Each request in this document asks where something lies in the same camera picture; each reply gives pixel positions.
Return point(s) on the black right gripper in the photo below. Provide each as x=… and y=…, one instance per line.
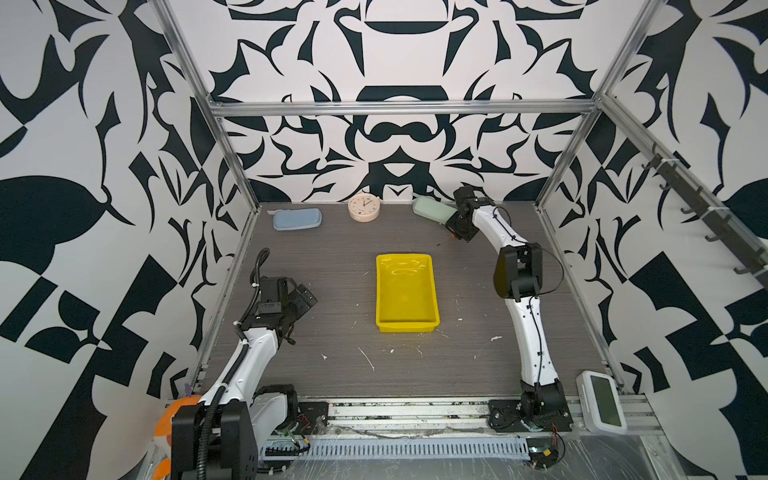
x=451, y=225

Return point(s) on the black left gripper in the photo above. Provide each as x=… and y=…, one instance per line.
x=300, y=304

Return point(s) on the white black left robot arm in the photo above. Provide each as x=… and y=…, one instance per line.
x=240, y=429

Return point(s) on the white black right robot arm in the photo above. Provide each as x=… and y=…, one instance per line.
x=518, y=281

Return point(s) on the yellow plastic bin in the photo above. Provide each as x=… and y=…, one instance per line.
x=406, y=296

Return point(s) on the light green glasses case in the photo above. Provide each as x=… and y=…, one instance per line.
x=433, y=210

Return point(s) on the light blue glasses case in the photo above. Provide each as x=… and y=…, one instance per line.
x=297, y=219

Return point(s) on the pink round alarm clock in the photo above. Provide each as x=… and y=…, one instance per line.
x=364, y=207

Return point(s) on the white digital timer display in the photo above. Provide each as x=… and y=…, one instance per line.
x=600, y=404

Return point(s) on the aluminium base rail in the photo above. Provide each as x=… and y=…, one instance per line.
x=390, y=416

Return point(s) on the white slotted cable duct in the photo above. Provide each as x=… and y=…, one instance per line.
x=327, y=448

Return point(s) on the black wall hook rack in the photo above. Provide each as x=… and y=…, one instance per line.
x=701, y=204

